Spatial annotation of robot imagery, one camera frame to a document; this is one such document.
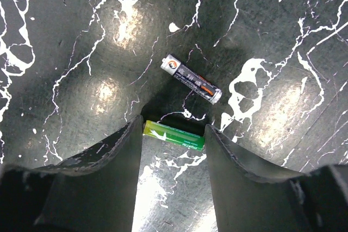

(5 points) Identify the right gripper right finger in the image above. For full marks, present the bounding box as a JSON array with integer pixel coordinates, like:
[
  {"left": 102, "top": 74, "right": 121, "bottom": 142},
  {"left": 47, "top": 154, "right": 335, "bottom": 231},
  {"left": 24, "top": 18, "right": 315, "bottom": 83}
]
[{"left": 204, "top": 124, "right": 347, "bottom": 231}]

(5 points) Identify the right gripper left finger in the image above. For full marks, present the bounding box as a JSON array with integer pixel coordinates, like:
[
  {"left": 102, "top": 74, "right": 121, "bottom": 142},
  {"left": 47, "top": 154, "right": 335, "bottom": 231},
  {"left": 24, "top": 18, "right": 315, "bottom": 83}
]
[{"left": 1, "top": 116, "right": 143, "bottom": 231}]

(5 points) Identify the green yellow battery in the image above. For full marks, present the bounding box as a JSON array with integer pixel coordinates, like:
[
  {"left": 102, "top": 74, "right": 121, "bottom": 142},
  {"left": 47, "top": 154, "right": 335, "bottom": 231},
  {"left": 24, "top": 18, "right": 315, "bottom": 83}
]
[{"left": 143, "top": 120, "right": 205, "bottom": 151}]

